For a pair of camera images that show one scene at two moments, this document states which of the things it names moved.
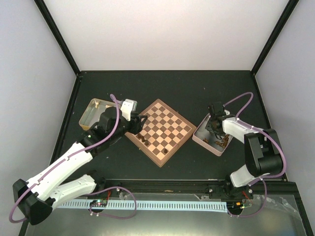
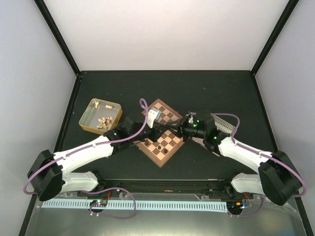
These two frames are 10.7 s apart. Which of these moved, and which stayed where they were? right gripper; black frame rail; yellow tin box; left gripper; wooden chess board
Moved: right gripper; left gripper
Stayed: black frame rail; wooden chess board; yellow tin box
